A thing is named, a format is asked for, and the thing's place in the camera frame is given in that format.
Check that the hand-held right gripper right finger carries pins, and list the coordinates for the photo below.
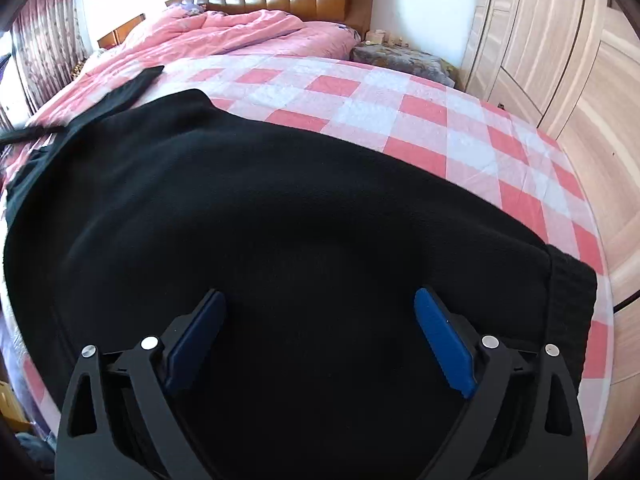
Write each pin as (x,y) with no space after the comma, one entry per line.
(442,340)

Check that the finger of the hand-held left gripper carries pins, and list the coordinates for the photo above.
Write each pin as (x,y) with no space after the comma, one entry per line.
(30,134)

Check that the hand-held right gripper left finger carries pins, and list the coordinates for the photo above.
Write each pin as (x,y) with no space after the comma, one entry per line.
(197,335)

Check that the black pants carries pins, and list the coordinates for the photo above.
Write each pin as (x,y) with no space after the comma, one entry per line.
(300,235)

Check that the dark red patterned curtain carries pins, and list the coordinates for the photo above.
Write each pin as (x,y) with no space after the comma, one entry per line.
(45,35)

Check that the wooden nightstand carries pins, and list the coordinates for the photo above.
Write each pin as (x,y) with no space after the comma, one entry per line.
(122,32)

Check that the purple floral pillow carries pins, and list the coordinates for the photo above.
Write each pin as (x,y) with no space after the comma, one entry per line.
(190,8)

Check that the pink white checked bed sheet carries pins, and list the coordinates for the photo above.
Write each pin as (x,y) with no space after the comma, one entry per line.
(425,110)

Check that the pink quilt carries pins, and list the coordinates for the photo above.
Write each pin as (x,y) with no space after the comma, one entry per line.
(240,35)

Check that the floral cloth covered nightstand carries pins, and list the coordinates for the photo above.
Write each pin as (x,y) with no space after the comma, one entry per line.
(400,57)

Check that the small beige trinkets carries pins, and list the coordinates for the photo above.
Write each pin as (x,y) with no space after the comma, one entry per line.
(377,36)

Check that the light wooden wardrobe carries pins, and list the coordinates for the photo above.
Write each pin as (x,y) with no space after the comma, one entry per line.
(550,35)

